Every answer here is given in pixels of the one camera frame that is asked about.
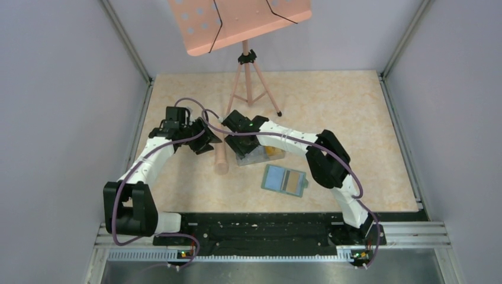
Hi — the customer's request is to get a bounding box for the pink music stand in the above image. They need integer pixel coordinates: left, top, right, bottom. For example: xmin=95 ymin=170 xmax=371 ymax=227
xmin=168 ymin=0 xmax=312 ymax=117

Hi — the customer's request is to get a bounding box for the aluminium front rail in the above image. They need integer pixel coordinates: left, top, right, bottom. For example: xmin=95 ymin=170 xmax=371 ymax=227
xmin=94 ymin=222 xmax=451 ymax=264

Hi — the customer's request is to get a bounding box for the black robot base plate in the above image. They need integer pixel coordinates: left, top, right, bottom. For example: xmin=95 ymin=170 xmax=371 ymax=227
xmin=153 ymin=212 xmax=383 ymax=253

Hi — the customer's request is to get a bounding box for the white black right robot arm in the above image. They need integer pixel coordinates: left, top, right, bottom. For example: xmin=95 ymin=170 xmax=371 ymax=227
xmin=221 ymin=110 xmax=375 ymax=244

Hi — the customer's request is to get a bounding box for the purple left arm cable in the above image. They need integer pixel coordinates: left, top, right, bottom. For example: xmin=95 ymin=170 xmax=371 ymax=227
xmin=111 ymin=97 xmax=214 ymax=271

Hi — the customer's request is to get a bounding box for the clear plastic card box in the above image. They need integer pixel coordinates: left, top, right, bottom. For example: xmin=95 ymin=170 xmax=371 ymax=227
xmin=236 ymin=146 xmax=286 ymax=166

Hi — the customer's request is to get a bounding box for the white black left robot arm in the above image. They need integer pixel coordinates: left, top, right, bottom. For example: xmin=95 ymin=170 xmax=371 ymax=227
xmin=103 ymin=106 xmax=221 ymax=245

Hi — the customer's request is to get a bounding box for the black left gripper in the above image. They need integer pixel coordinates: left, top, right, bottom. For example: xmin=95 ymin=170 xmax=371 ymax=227
xmin=179 ymin=117 xmax=221 ymax=154

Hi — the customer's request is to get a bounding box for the green leather card holder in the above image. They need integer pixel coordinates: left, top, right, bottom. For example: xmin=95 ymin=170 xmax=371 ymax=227
xmin=260 ymin=164 xmax=309 ymax=198

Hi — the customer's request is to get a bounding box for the yellow card in box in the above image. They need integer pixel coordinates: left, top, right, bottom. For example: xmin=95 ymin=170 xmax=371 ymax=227
xmin=264 ymin=146 xmax=282 ymax=157

